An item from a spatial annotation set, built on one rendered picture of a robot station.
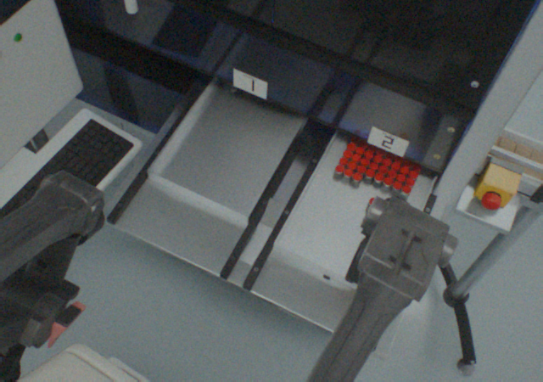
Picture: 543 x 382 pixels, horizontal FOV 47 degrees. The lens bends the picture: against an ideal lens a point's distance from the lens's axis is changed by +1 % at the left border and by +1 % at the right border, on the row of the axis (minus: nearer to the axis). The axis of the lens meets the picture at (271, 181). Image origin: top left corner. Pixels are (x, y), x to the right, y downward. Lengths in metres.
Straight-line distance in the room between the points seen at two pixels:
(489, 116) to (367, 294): 0.63
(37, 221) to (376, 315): 0.42
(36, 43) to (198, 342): 1.17
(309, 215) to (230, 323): 0.90
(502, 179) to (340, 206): 0.35
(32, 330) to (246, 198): 0.66
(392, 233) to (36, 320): 0.51
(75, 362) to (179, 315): 1.42
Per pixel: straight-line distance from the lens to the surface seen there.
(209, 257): 1.39
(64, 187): 0.93
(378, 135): 1.40
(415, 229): 0.74
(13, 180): 1.66
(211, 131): 1.55
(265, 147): 1.53
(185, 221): 1.43
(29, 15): 1.50
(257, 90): 1.46
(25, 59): 1.55
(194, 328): 2.26
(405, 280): 0.69
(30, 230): 0.81
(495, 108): 1.24
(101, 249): 2.41
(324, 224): 1.44
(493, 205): 1.41
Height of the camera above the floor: 2.16
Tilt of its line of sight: 60 degrees down
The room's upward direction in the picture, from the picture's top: 6 degrees clockwise
